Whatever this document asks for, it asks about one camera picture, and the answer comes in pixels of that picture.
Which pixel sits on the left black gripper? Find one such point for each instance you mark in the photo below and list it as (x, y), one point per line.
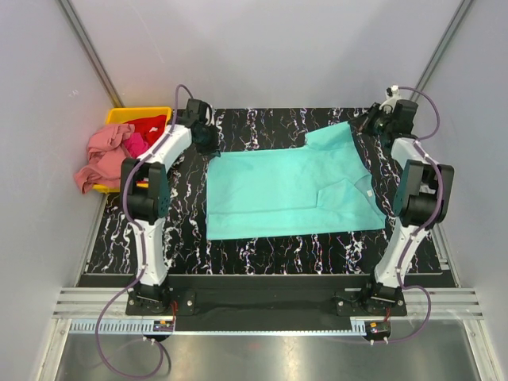
(207, 142)

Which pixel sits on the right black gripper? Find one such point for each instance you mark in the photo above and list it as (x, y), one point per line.
(363, 121)

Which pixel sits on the teal t-shirt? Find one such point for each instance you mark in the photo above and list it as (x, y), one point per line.
(320, 187)

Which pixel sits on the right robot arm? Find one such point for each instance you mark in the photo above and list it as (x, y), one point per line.
(420, 202)

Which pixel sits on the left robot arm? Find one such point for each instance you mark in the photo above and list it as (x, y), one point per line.
(146, 198)

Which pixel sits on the red t-shirt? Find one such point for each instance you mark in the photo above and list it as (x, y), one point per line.
(150, 128)

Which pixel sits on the magenta t-shirt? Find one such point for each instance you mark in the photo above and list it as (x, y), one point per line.
(136, 145)

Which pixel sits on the yellow plastic bin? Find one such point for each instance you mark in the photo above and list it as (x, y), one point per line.
(121, 116)

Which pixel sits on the salmon pink t-shirt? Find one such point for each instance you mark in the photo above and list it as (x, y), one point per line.
(105, 154)

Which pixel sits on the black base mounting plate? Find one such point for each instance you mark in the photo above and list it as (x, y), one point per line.
(293, 301)

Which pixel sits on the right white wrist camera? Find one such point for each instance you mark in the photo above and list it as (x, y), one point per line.
(392, 96)

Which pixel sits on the right aluminium frame post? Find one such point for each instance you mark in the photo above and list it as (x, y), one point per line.
(453, 27)

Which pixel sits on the aluminium frame post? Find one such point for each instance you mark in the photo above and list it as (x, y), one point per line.
(78, 28)
(453, 27)

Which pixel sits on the left aluminium frame post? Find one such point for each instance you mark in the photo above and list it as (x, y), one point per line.
(78, 28)

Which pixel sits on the slotted cable duct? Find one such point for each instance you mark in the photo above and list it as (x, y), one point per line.
(157, 327)

